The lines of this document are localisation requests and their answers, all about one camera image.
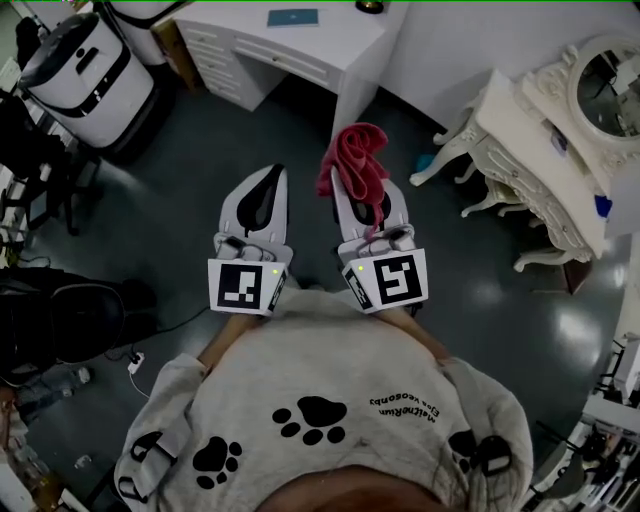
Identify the person's left forearm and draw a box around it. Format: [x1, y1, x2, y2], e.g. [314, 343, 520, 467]
[197, 313, 261, 372]

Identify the person's right forearm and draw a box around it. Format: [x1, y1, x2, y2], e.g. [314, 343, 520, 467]
[374, 305, 451, 364]

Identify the black floor cable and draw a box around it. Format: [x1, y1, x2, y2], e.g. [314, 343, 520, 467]
[102, 304, 211, 361]

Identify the grey paw print sweatshirt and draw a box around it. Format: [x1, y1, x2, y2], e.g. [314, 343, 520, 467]
[113, 287, 535, 512]

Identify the cluttered white shelf rack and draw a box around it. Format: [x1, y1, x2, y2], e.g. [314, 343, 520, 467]
[529, 339, 640, 512]

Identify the ornate white vanity table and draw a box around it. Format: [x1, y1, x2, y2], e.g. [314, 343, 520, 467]
[409, 68, 609, 275]

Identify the oval mirror with ornate frame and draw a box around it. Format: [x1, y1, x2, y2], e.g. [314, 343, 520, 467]
[519, 33, 640, 194]

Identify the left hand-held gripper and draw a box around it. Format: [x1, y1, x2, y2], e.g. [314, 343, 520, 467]
[207, 163, 295, 319]

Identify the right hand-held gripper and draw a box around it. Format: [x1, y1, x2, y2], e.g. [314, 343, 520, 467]
[329, 167, 429, 315]

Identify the blue notebook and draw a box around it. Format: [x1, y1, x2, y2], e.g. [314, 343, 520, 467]
[266, 8, 321, 29]

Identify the black harness buckle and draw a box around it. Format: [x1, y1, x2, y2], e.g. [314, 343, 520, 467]
[474, 434, 515, 477]
[130, 430, 179, 469]

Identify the black equipment stand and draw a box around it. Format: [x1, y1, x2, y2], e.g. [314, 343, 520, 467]
[0, 89, 104, 237]

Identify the brown box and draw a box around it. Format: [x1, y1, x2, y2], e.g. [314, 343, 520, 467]
[563, 259, 595, 296]

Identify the black office chair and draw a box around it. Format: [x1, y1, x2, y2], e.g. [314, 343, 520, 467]
[0, 269, 126, 386]

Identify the white desk with drawers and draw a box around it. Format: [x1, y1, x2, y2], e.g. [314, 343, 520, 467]
[151, 0, 412, 140]

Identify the red cloth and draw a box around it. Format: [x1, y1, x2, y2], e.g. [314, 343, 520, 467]
[316, 122, 393, 242]

